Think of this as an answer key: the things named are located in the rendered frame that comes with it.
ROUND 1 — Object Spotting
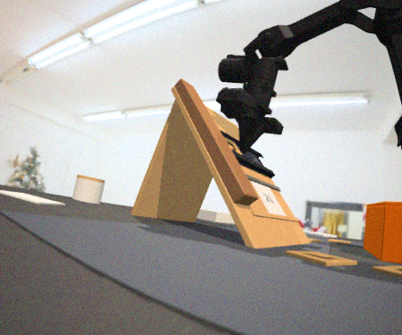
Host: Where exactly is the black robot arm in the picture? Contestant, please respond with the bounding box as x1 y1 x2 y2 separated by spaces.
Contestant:
217 0 402 104

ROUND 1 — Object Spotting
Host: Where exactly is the cream cylindrical jar with orange lid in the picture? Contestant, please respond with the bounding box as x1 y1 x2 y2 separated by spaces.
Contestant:
72 175 105 204

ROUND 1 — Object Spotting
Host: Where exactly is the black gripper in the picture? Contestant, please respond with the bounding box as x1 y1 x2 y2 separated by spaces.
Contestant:
216 77 284 153

